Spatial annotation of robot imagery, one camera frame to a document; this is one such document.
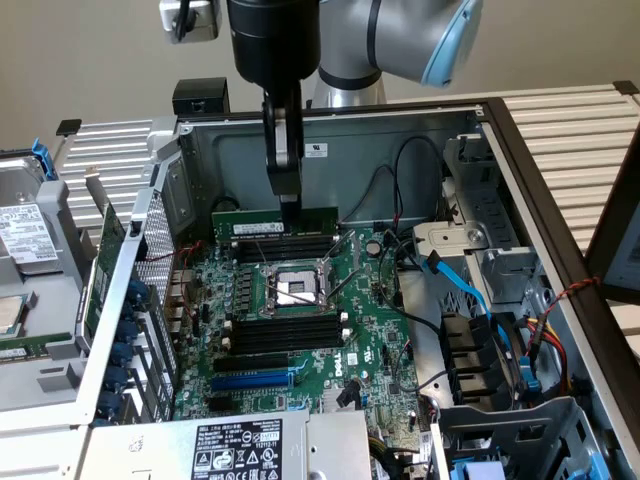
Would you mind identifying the open PC case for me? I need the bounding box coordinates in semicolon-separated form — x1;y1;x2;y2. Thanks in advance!
74;97;640;480

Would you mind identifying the black box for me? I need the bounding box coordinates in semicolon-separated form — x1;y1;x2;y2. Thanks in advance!
172;78;231;115

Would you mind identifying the silver disk bay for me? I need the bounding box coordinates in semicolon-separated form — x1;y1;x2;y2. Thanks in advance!
412;133;546;306

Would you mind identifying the red power wire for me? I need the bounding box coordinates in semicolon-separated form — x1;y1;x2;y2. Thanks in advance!
537;332;572;396

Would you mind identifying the grey parts rack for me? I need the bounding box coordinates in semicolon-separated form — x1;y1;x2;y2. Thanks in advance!
0;144;101;416

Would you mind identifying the blue drive caddy tab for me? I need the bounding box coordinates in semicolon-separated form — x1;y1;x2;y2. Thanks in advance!
582;447;614;480
452;459;506;480

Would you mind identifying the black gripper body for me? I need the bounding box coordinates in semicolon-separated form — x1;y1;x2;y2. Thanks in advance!
227;0;321;89

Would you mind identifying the CPU socket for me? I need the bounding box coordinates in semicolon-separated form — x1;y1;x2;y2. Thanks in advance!
259;262;334;319

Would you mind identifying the thick black wire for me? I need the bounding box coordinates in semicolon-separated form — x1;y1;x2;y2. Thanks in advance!
377;234;444;334

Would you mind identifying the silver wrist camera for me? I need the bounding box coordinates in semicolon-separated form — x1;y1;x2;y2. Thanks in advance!
159;0;221;45

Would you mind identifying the blue flat data wire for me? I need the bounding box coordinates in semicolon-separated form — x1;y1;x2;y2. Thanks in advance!
422;251;541;399

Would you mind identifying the silver CPU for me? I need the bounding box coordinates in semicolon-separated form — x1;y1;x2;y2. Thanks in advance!
0;293;26;339

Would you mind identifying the red black twisted wire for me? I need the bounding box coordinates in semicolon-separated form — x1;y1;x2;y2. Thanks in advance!
167;239;206;274
537;276;601;321

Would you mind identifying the blue plastic handle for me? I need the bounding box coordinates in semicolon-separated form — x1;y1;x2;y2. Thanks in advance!
30;138;56;184

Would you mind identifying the black camera cable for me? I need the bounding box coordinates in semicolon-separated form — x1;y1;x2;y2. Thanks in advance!
172;0;199;44

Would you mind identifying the dark grey disk bay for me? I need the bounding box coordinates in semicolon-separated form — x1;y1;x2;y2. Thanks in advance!
432;394;616;480

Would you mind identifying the silver power supply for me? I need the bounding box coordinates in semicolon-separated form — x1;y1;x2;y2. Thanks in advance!
74;407;371;480

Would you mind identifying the green motherboard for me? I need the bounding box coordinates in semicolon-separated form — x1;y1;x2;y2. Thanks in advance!
172;225;439;451

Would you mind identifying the dark framed panel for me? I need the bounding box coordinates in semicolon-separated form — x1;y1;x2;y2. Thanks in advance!
583;144;640;364

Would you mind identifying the blue expansion slot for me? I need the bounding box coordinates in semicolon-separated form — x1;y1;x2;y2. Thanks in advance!
209;372;294;394

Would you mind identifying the long black expansion slot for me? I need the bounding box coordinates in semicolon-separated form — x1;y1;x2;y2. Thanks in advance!
213;352;290;375

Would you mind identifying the green RAM stick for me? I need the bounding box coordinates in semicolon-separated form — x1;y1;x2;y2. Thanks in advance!
0;332;79;364
212;206;341;243

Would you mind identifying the silver socket cover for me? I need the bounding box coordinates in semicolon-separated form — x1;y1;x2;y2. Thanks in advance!
319;228;362;301

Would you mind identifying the silver locking lever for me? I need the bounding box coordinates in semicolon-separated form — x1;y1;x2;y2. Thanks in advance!
253;240;276;275
263;283;322;306

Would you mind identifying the black plastic fan shroud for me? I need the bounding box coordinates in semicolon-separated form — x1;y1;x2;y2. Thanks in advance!
438;309;526;406

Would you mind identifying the yellow power wire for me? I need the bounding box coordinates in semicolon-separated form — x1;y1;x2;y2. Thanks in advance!
524;317;564;342

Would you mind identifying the silver hard disk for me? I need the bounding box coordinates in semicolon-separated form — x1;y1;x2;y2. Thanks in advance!
0;154;66;276

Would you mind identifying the blue expansion card clip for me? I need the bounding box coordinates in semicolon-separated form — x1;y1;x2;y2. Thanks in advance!
105;365;130;394
118;317;141;346
110;341;135;369
97;390;124;419
124;277;149;314

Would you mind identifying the green graphics card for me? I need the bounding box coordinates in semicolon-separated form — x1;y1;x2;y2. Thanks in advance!
74;164;129;351

